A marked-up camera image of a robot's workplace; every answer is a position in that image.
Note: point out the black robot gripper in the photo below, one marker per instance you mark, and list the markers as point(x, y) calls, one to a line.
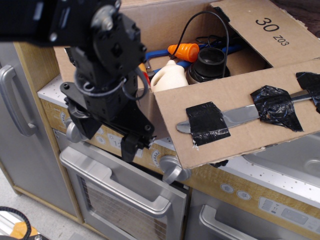
point(114, 106)

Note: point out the large brown cardboard box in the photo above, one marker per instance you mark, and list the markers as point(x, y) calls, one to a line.
point(278, 47)

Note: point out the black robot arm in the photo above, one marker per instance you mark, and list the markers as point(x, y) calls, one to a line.
point(107, 51)

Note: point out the left silver oven knob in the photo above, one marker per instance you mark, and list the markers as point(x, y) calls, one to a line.
point(72, 132)

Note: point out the silver oven knob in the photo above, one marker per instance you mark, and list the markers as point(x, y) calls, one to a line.
point(72, 132)
point(172, 169)

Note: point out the silver toy oven door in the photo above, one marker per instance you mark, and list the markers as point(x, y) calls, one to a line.
point(121, 201)

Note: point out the right silver oven knob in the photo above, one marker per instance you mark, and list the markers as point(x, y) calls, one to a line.
point(172, 169)

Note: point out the silver toy fridge door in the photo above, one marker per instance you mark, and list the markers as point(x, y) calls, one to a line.
point(29, 152)

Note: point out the cream plastic toy jug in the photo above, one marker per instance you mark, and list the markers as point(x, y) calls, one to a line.
point(170, 76)

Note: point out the black round cup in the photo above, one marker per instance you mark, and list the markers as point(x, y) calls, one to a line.
point(210, 65)

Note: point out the orange cloth piece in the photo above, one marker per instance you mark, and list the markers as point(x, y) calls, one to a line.
point(19, 230)

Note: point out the silver toy dishwasher door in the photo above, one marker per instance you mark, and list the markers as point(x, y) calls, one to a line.
point(212, 219)

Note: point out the silver table knife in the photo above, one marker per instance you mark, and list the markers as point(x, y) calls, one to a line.
point(238, 116)

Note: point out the wooden toy kitchen unit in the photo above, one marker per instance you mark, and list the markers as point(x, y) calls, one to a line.
point(240, 183)

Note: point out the silver toy sink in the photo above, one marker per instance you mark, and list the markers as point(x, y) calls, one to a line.
point(299, 159)

